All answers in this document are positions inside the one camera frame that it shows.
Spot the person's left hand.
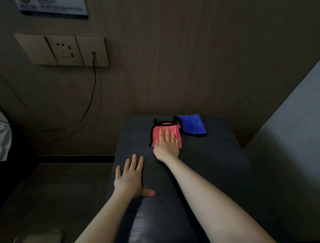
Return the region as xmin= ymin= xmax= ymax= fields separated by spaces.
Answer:
xmin=114 ymin=154 xmax=156 ymax=200

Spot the person's right hand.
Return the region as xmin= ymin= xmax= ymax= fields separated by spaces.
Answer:
xmin=153 ymin=128 xmax=180 ymax=163

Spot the pink cloth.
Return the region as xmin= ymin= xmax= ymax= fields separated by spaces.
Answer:
xmin=149 ymin=118 xmax=183 ymax=150

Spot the blue cloth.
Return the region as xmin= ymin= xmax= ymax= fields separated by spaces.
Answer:
xmin=174 ymin=114 xmax=207 ymax=138

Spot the person's left forearm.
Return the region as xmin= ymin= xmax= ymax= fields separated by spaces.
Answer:
xmin=74 ymin=191 xmax=140 ymax=243

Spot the person's right forearm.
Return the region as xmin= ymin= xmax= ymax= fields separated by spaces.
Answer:
xmin=165 ymin=156 xmax=277 ymax=243

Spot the black table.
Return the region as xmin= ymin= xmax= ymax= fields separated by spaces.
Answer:
xmin=105 ymin=115 xmax=298 ymax=243

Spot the clear plastic tray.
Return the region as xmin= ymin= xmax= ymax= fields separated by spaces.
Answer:
xmin=14 ymin=229 xmax=63 ymax=243

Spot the white bedding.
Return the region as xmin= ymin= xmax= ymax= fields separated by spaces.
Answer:
xmin=0 ymin=110 xmax=12 ymax=162

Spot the black cable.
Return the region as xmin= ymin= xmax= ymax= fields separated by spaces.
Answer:
xmin=42 ymin=51 xmax=97 ymax=132

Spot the beige wall port plate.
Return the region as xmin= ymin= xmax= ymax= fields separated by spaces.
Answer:
xmin=75 ymin=37 xmax=110 ymax=67

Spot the beige blank wall plate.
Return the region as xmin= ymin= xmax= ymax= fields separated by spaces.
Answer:
xmin=14 ymin=34 xmax=58 ymax=65

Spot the white wall notice sign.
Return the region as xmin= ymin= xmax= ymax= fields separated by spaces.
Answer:
xmin=14 ymin=0 xmax=88 ymax=19

